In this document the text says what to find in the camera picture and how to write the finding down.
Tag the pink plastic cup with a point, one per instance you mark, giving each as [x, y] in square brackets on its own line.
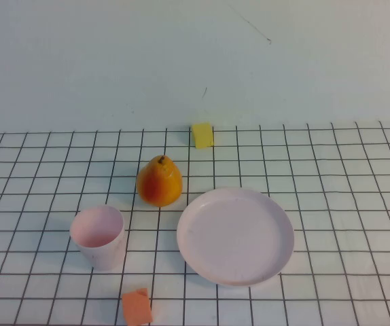
[100, 251]

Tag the orange yellow pear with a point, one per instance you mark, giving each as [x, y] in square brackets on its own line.
[159, 186]

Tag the orange block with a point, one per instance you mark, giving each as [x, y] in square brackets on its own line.
[136, 308]

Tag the yellow block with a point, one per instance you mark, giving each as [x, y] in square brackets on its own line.
[202, 136]

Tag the pink round plate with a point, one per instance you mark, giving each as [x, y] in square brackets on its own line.
[235, 237]

